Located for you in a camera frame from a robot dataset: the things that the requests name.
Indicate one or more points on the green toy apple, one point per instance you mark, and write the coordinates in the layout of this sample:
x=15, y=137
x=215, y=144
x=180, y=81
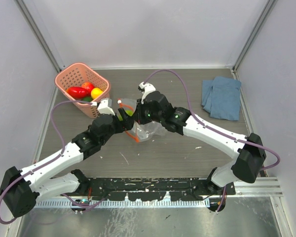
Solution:
x=129, y=112

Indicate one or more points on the yellow toy lemon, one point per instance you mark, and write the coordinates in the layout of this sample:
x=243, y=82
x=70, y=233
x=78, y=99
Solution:
x=96, y=92

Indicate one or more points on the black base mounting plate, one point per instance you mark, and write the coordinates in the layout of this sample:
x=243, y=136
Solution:
x=145, y=189

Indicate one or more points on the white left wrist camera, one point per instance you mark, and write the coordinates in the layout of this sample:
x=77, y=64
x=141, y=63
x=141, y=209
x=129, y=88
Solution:
x=104, y=106

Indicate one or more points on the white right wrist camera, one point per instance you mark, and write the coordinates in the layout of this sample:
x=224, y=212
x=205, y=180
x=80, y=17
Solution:
x=145, y=88

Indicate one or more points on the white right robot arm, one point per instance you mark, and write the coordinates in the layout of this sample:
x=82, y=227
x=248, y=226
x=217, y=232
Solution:
x=245, y=151

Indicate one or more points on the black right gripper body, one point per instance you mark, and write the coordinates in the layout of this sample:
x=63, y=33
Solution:
x=144, y=114

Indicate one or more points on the blue cloth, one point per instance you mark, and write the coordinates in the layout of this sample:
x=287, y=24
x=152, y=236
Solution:
x=221, y=98

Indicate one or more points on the red toy apple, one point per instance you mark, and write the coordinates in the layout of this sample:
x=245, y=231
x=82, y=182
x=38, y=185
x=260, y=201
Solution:
x=88, y=86

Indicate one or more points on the pink plastic basket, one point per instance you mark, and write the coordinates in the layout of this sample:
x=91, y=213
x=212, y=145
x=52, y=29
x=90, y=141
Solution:
x=80, y=82

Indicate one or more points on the slotted cable duct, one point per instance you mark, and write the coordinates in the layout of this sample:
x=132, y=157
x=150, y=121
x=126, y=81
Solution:
x=166, y=203

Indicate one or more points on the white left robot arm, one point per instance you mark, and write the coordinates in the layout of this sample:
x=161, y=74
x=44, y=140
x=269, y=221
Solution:
x=22, y=189

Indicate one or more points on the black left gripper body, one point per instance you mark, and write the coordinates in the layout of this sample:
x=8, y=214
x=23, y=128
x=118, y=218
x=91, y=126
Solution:
x=117, y=127

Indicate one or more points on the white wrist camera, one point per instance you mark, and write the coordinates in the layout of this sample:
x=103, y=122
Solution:
x=145, y=88
x=104, y=106

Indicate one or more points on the red toy pepper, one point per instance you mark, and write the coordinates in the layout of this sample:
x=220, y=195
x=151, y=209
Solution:
x=77, y=92

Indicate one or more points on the dark green toy fruit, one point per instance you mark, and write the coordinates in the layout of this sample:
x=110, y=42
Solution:
x=87, y=99

